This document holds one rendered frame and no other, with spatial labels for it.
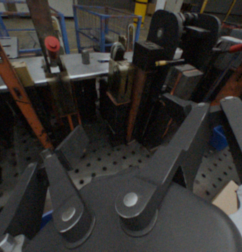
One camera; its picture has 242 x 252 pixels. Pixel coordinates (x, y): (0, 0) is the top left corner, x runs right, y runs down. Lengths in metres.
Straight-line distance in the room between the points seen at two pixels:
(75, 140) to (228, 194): 0.61
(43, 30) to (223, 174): 0.80
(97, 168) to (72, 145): 0.40
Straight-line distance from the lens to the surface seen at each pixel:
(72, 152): 0.17
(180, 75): 0.40
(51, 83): 0.36
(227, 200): 0.67
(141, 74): 0.40
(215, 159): 0.78
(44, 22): 0.36
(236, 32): 0.58
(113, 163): 0.57
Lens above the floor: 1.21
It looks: 47 degrees down
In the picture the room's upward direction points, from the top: 8 degrees clockwise
